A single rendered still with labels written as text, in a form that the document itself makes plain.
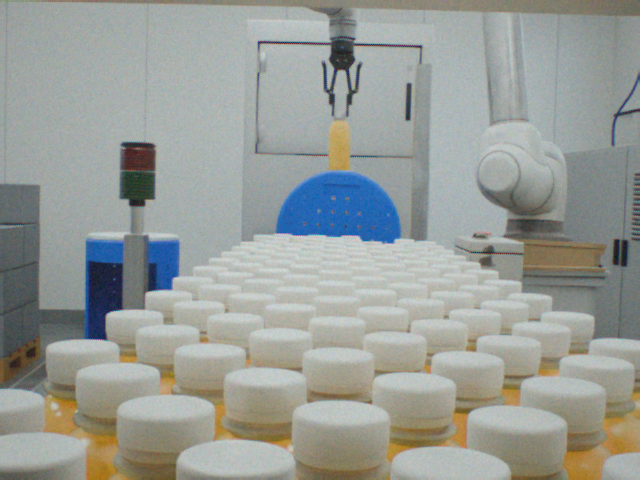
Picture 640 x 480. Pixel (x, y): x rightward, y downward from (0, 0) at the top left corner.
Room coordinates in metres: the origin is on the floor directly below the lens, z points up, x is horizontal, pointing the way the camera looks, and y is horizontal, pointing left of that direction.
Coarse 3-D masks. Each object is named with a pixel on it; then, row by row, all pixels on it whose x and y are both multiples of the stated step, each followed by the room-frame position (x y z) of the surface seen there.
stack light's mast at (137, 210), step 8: (120, 144) 1.46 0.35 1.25; (128, 144) 1.45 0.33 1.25; (136, 144) 1.44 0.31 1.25; (144, 144) 1.45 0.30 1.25; (152, 144) 1.47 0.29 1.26; (136, 200) 1.46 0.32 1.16; (144, 200) 1.47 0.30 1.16; (136, 208) 1.46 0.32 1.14; (136, 216) 1.46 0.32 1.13; (136, 224) 1.46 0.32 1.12; (136, 232) 1.46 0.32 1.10
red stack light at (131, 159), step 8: (120, 152) 1.46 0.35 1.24; (128, 152) 1.44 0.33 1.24; (136, 152) 1.44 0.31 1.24; (144, 152) 1.45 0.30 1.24; (152, 152) 1.46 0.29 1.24; (120, 160) 1.46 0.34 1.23; (128, 160) 1.44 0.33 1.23; (136, 160) 1.44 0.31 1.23; (144, 160) 1.45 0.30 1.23; (152, 160) 1.46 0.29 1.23; (120, 168) 1.46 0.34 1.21; (128, 168) 1.44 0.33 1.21; (136, 168) 1.44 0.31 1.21; (144, 168) 1.45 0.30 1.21; (152, 168) 1.46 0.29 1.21
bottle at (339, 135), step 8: (336, 120) 2.65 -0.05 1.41; (344, 120) 2.66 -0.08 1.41; (336, 128) 2.64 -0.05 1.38; (344, 128) 2.64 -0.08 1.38; (336, 136) 2.64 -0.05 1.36; (344, 136) 2.64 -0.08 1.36; (336, 144) 2.64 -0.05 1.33; (344, 144) 2.64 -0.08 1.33; (336, 152) 2.64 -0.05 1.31; (344, 152) 2.64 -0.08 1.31; (336, 160) 2.64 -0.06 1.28; (344, 160) 2.65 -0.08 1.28; (336, 168) 2.64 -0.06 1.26; (344, 168) 2.65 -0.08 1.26
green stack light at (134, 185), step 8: (120, 176) 1.46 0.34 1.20; (128, 176) 1.44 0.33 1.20; (136, 176) 1.44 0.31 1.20; (144, 176) 1.45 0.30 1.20; (152, 176) 1.46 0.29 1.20; (120, 184) 1.46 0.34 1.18; (128, 184) 1.44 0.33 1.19; (136, 184) 1.44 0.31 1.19; (144, 184) 1.45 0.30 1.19; (152, 184) 1.46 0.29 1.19; (120, 192) 1.46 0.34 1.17; (128, 192) 1.44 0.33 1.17; (136, 192) 1.44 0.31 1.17; (144, 192) 1.45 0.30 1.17; (152, 192) 1.46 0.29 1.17
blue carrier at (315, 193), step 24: (312, 192) 1.90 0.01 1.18; (336, 192) 1.91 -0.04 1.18; (360, 192) 1.90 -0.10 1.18; (384, 192) 1.90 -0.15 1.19; (288, 216) 1.90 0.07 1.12; (312, 216) 1.90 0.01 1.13; (336, 216) 1.90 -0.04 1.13; (360, 216) 1.90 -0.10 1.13; (384, 216) 1.90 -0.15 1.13; (384, 240) 1.90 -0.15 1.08
